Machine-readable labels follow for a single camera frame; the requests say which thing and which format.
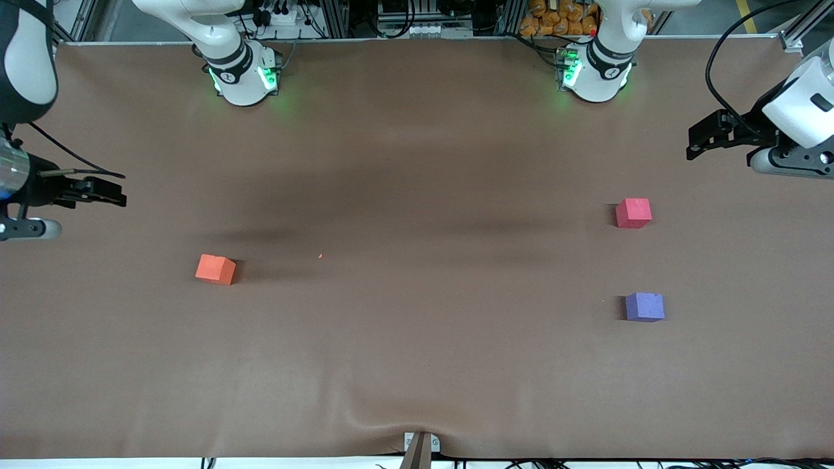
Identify orange foam block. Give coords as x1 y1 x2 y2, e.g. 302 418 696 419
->
195 253 237 287

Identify red foam block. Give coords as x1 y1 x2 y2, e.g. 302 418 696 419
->
615 197 653 229

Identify purple foam block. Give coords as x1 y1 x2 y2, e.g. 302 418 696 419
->
625 292 666 323

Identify pile of orange objects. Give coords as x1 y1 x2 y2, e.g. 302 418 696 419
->
519 0 600 38

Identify white power strip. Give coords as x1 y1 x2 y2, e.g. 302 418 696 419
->
255 5 302 28

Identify white terminal block device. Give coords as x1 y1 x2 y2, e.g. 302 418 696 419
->
380 22 474 40

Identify large table cover mat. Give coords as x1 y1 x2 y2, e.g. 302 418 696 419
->
0 36 834 460

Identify metal table clamp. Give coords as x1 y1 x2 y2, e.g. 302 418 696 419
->
399 431 442 469

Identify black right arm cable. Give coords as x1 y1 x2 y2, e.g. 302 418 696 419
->
12 121 126 180

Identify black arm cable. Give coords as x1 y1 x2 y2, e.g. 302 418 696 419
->
705 0 812 128
12 121 126 180

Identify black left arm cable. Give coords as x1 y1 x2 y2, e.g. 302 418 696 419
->
705 0 812 128

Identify aluminium frame profile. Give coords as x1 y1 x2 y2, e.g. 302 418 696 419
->
51 0 100 44
778 0 834 54

